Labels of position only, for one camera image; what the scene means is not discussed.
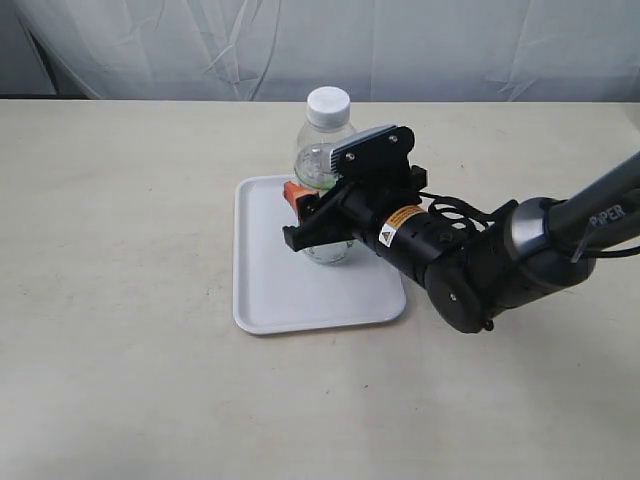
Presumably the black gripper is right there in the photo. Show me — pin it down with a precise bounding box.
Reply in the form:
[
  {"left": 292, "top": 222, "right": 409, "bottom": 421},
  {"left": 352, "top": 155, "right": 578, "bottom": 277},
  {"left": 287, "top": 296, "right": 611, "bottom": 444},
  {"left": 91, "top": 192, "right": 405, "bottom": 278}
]
[{"left": 282, "top": 181, "right": 400, "bottom": 252}]

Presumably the clear bottle with green label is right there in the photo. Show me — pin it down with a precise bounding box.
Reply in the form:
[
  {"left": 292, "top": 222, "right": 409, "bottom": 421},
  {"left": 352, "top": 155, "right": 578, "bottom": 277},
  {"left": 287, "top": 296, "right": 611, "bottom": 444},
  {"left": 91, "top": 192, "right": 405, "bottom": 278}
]
[{"left": 292, "top": 86, "right": 359, "bottom": 266}]

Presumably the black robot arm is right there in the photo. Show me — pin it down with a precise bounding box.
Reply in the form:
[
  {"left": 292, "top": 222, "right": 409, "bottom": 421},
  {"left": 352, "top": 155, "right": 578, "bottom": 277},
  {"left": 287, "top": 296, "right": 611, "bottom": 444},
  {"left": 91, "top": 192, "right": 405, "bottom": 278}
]
[{"left": 283, "top": 157, "right": 639, "bottom": 333}]

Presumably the white rectangular plastic tray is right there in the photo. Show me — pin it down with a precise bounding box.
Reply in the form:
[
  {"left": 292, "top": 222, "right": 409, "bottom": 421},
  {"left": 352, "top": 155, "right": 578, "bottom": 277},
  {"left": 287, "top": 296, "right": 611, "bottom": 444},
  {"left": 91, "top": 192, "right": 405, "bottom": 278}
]
[{"left": 232, "top": 175, "right": 406, "bottom": 335}]

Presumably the grey-white backdrop curtain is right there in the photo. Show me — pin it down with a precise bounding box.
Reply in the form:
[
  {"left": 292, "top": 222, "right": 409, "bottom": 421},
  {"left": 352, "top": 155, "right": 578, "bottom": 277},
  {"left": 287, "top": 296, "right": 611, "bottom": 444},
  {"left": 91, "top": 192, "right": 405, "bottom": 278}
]
[{"left": 1, "top": 1, "right": 639, "bottom": 102}]

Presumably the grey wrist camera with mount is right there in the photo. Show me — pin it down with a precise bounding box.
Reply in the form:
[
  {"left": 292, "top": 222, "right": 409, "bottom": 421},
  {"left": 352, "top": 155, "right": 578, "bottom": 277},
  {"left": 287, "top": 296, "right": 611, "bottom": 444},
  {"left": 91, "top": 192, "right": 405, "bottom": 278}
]
[{"left": 329, "top": 125, "right": 428, "bottom": 192}]

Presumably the black cable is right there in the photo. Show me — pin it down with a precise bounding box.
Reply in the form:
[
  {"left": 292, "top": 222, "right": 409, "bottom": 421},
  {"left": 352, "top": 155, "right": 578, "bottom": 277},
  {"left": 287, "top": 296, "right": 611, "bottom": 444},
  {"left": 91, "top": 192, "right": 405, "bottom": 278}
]
[{"left": 419, "top": 192, "right": 494, "bottom": 234}]

